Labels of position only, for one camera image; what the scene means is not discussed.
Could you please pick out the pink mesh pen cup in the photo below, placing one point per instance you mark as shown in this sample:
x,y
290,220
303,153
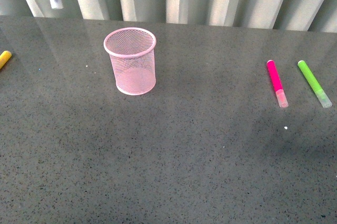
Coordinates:
x,y
131,52

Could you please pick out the pink marker pen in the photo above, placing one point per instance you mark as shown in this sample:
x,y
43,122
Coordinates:
x,y
277,84

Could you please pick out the green marker pen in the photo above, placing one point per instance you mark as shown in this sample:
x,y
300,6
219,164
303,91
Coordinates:
x,y
314,84

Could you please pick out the yellow marker pen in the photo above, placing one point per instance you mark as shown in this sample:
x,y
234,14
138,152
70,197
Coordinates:
x,y
4,57

